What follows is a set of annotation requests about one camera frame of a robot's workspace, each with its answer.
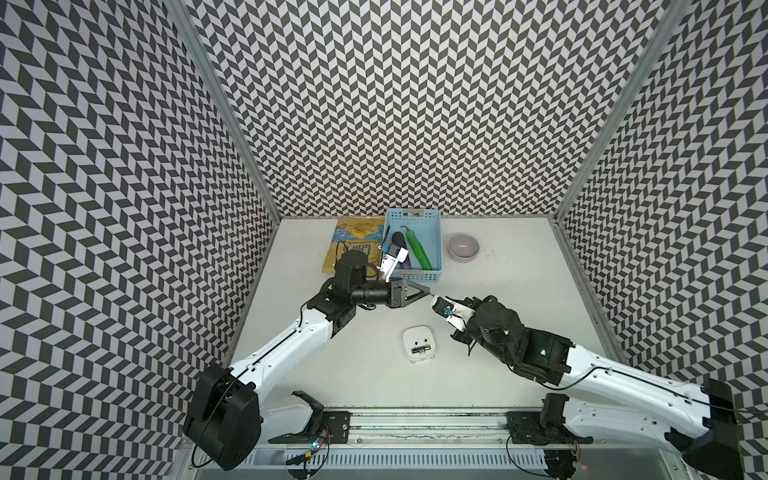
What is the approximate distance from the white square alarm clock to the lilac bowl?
0.30 m

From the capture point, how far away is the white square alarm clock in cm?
84

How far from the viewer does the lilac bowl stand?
1.04 meters
